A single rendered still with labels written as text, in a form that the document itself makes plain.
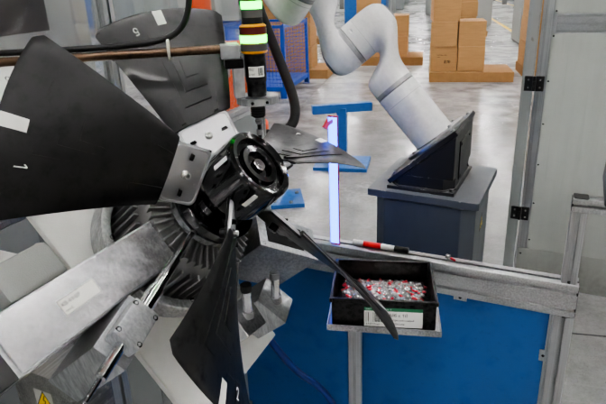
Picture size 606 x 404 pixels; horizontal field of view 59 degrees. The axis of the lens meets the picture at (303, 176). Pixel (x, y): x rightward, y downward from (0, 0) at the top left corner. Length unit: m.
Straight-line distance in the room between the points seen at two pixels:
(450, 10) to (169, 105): 7.60
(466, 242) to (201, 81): 0.89
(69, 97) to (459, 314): 1.00
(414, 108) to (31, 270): 1.06
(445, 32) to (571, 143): 5.88
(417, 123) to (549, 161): 1.27
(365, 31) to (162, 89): 0.75
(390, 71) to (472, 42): 6.94
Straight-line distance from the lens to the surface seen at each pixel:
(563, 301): 1.30
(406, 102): 1.51
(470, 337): 1.40
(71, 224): 0.94
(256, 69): 0.88
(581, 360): 2.55
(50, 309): 0.73
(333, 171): 1.27
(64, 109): 0.72
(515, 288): 1.29
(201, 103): 0.91
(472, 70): 8.49
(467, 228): 1.51
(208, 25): 1.01
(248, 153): 0.82
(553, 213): 2.78
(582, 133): 2.65
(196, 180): 0.82
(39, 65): 0.72
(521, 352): 1.40
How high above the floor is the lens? 1.48
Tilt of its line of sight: 20 degrees down
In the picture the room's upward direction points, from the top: 2 degrees counter-clockwise
